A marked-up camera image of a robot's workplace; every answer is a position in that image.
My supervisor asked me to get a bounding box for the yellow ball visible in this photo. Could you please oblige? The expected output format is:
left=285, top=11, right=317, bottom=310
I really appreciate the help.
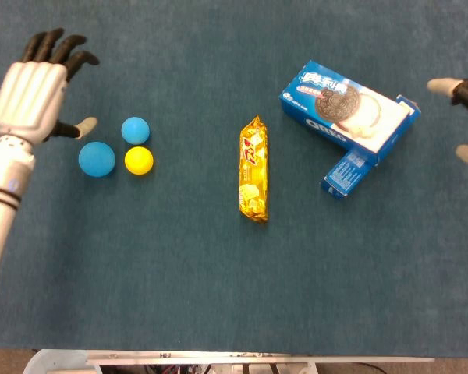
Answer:
left=123, top=146, right=155, bottom=176

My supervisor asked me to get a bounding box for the small blue ball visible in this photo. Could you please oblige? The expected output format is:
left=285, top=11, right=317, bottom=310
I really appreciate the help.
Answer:
left=120, top=115, right=151, bottom=144

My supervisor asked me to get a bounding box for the teal blue table carpet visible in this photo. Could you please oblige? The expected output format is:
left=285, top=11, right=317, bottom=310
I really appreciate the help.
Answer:
left=0, top=0, right=468, bottom=358

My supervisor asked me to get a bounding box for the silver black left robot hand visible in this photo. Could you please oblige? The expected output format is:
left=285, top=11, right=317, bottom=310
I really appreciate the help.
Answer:
left=0, top=27, right=101, bottom=146

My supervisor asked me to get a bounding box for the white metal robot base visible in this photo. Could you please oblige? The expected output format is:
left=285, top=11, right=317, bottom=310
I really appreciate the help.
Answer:
left=23, top=348, right=436, bottom=374

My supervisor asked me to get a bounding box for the narrow blue snack box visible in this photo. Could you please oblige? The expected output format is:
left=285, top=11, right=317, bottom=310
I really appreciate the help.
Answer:
left=321, top=149, right=377, bottom=201

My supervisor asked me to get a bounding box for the large blue ball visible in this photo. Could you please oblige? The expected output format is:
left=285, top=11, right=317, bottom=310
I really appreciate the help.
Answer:
left=77, top=140, right=116, bottom=178

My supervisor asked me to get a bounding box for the gold foil wafer packet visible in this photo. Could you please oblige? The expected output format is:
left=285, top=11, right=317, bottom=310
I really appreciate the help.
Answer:
left=239, top=115, right=270, bottom=224

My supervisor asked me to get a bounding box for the blue pink Oreo cookie box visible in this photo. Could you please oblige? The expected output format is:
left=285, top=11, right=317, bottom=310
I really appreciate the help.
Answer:
left=278, top=59, right=421, bottom=167

